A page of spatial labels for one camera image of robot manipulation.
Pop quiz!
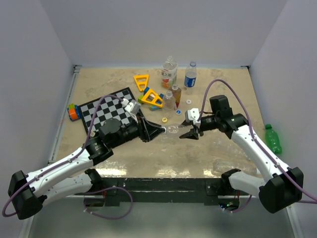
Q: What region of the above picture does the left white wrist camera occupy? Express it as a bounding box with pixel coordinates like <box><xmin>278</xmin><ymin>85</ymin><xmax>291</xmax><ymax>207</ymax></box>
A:
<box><xmin>121</xmin><ymin>98</ymin><xmax>141</xmax><ymax>115</ymax></box>

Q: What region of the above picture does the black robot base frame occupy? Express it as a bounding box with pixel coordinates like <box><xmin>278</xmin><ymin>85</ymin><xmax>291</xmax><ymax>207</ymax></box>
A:
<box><xmin>84</xmin><ymin>178</ymin><xmax>246</xmax><ymax>210</ymax></box>

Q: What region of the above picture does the clear plastic bottle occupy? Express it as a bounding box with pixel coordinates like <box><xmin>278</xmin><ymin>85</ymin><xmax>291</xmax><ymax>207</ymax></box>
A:
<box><xmin>165</xmin><ymin>124</ymin><xmax>191</xmax><ymax>138</ymax></box>

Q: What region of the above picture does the yellow triangle frame near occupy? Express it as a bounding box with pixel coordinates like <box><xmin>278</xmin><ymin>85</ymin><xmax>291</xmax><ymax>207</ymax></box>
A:
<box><xmin>141</xmin><ymin>89</ymin><xmax>162</xmax><ymax>108</ymax></box>

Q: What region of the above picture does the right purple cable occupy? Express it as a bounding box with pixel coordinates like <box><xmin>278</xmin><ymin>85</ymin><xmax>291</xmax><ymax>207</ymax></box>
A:
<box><xmin>200</xmin><ymin>78</ymin><xmax>317</xmax><ymax>204</ymax></box>

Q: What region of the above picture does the fruit tea bottle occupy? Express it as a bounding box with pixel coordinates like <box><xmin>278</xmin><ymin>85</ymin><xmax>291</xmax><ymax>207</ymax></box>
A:
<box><xmin>161</xmin><ymin>56</ymin><xmax>178</xmax><ymax>88</ymax></box>

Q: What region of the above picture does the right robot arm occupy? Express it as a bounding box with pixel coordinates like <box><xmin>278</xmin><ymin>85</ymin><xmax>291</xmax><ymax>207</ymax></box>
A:
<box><xmin>150</xmin><ymin>95</ymin><xmax>304</xmax><ymax>213</ymax></box>

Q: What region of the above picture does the blue label water bottle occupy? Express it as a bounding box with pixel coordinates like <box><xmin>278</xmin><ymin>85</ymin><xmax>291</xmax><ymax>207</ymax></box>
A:
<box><xmin>184</xmin><ymin>61</ymin><xmax>197</xmax><ymax>88</ymax></box>

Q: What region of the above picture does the green soda bottle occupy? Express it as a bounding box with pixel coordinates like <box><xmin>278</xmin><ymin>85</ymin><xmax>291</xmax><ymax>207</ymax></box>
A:
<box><xmin>264</xmin><ymin>124</ymin><xmax>282</xmax><ymax>154</ymax></box>

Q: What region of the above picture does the amber tea bottle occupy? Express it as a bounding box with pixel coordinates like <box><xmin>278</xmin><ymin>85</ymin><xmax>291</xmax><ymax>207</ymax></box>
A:
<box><xmin>171</xmin><ymin>84</ymin><xmax>181</xmax><ymax>108</ymax></box>

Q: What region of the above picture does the colourful toy block car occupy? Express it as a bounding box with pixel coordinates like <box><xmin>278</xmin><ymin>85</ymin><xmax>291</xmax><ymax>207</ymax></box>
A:
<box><xmin>67</xmin><ymin>104</ymin><xmax>80</xmax><ymax>121</ymax></box>

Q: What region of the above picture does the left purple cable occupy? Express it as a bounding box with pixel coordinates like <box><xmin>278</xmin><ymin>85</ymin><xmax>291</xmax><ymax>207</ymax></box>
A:
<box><xmin>1</xmin><ymin>95</ymin><xmax>128</xmax><ymax>218</ymax></box>

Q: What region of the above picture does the yellow triangle frame far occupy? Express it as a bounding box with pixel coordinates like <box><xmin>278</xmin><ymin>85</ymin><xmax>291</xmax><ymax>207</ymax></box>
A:
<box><xmin>134</xmin><ymin>74</ymin><xmax>149</xmax><ymax>92</ymax></box>

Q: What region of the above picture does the light blue toy block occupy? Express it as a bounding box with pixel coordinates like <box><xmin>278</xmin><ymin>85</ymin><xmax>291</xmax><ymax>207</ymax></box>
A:
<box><xmin>150</xmin><ymin>105</ymin><xmax>160</xmax><ymax>112</ymax></box>

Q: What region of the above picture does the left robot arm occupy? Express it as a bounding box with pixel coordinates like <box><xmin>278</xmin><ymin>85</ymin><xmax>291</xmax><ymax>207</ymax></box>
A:
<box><xmin>7</xmin><ymin>115</ymin><xmax>166</xmax><ymax>220</ymax></box>

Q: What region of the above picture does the green toy block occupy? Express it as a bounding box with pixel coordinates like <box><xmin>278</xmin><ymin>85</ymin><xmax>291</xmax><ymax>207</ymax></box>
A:
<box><xmin>138</xmin><ymin>95</ymin><xmax>143</xmax><ymax>105</ymax></box>

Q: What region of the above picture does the purple cable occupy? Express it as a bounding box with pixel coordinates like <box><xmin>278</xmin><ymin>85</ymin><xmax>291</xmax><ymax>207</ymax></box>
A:
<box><xmin>1</xmin><ymin>95</ymin><xmax>128</xmax><ymax>218</ymax></box>
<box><xmin>200</xmin><ymin>78</ymin><xmax>317</xmax><ymax>204</ymax></box>

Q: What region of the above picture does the black white chessboard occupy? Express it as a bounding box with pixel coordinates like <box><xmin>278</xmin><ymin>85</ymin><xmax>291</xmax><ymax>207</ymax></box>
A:
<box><xmin>78</xmin><ymin>87</ymin><xmax>135</xmax><ymax>132</ymax></box>

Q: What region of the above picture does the yellow triangle frame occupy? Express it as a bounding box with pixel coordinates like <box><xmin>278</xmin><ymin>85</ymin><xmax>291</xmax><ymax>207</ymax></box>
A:
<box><xmin>134</xmin><ymin>74</ymin><xmax>149</xmax><ymax>92</ymax></box>
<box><xmin>141</xmin><ymin>89</ymin><xmax>162</xmax><ymax>108</ymax></box>

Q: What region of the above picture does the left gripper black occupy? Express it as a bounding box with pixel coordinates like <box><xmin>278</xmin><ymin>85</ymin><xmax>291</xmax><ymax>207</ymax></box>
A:
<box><xmin>111</xmin><ymin>112</ymin><xmax>165</xmax><ymax>148</ymax></box>

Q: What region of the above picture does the clear empty bottle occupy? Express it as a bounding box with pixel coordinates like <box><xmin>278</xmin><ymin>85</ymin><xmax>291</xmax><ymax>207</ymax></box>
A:
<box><xmin>162</xmin><ymin>90</ymin><xmax>176</xmax><ymax>111</ymax></box>

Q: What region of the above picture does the dark blue block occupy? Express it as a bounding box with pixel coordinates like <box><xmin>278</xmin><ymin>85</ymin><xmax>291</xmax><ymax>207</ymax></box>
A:
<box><xmin>143</xmin><ymin>87</ymin><xmax>150</xmax><ymax>95</ymax></box>

